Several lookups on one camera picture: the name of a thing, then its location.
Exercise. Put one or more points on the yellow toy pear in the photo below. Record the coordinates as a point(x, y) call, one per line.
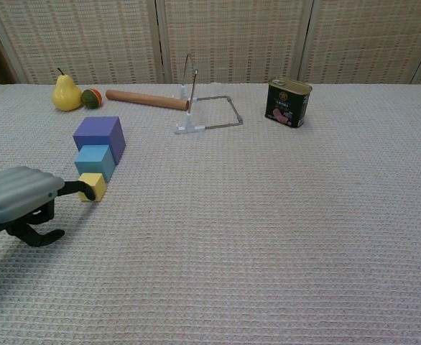
point(66, 95)

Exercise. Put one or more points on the wooden cylinder rod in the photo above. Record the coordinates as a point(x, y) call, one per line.
point(146, 99)

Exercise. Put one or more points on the black and silver left hand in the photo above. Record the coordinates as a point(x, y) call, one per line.
point(16, 194)

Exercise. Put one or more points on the black luncheon meat can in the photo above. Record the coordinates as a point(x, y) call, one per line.
point(286, 106)

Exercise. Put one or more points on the beige woven tablecloth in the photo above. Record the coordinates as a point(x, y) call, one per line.
point(250, 233)

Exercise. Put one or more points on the large purple cube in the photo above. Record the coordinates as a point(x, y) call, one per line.
point(99, 129)

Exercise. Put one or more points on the small yellow cube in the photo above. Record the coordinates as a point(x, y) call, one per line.
point(98, 186)

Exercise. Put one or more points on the medium blue cube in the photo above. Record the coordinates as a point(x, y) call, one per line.
point(92, 160)

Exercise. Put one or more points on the orange and green toy fruit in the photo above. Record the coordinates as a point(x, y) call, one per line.
point(90, 98)

